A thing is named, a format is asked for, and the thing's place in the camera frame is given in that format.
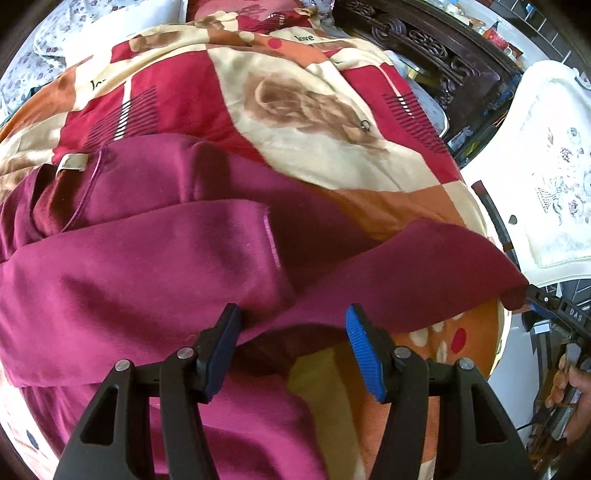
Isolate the maroon fleece garment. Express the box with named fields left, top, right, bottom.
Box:
left=1, top=134, right=527, bottom=479

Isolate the right hand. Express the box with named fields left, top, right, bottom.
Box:
left=544, top=352, right=591, bottom=446

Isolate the white embroidered cloth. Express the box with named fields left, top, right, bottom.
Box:
left=462, top=60, right=590, bottom=286

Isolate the dark carved wooden headboard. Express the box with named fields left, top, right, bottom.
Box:
left=332, top=1, right=523, bottom=167

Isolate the white floral bedsheet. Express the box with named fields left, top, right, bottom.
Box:
left=1, top=1, right=188, bottom=123

